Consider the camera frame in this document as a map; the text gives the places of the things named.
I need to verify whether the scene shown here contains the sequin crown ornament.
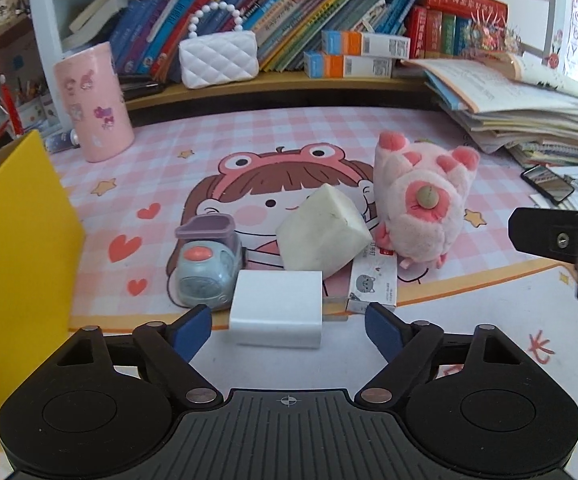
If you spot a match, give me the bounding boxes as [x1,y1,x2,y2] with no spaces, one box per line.
[469,10,522,58]

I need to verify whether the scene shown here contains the red tassel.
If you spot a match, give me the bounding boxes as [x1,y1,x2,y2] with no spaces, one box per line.
[0,74,24,136]

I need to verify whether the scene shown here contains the orange white blue carton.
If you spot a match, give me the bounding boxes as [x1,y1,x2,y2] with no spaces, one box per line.
[303,51,395,80]
[321,30,411,59]

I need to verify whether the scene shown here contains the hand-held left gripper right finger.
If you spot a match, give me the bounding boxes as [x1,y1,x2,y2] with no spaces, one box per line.
[354,302,525,411]

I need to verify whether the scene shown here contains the pink cartoon cylinder container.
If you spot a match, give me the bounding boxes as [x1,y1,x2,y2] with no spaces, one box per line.
[53,41,136,163]

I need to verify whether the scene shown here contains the pale-edged paperback book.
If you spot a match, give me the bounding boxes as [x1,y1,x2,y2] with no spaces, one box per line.
[61,0,134,51]
[69,0,140,33]

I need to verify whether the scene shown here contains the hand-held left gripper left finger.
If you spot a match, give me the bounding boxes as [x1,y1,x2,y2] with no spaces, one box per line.
[54,304,224,411]

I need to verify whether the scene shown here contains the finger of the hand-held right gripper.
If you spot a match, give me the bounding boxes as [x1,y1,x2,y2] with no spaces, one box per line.
[508,206,578,263]

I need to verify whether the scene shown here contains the white quilted pearl handbag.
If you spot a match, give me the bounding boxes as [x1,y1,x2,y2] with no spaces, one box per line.
[178,1,260,90]

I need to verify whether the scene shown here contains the thick red dictionary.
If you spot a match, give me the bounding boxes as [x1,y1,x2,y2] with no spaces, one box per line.
[419,0,509,26]

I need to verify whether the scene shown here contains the row of blue spined books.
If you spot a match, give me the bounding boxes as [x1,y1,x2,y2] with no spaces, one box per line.
[109,0,422,73]

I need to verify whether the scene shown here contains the small black phone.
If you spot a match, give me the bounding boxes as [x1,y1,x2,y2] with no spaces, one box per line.
[520,164,576,204]

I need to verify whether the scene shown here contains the white charger block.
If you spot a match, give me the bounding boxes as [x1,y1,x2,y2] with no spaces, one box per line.
[229,270,324,350]

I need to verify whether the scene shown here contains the grey blue desk gadget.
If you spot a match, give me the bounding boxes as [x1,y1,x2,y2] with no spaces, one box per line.
[174,214,245,309]

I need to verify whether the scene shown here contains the white foam block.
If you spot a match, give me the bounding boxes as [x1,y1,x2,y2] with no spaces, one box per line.
[275,183,374,278]

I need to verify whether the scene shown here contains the dark blue spray bottle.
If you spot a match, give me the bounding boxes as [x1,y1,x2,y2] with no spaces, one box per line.
[44,129,80,153]

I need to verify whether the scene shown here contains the pink plush pig toy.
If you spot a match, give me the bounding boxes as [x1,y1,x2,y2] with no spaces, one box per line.
[373,131,481,267]

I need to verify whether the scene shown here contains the stack of papers and workbooks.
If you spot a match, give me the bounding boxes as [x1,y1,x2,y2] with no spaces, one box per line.
[401,52,578,168]

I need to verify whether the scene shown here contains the yellow cardboard box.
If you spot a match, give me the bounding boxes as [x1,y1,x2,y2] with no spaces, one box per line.
[0,130,86,456]

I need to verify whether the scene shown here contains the white pen organizer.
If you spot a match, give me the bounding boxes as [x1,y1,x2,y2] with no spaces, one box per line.
[0,72,60,133]

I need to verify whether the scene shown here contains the small white cat box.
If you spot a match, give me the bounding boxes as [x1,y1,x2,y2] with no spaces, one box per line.
[345,250,399,315]

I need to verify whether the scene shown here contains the white wooden bookshelf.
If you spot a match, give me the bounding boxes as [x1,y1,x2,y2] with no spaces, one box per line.
[0,0,578,128]

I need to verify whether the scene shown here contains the pink checkered printed tablecloth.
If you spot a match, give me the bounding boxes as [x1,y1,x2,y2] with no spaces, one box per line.
[0,105,578,480]

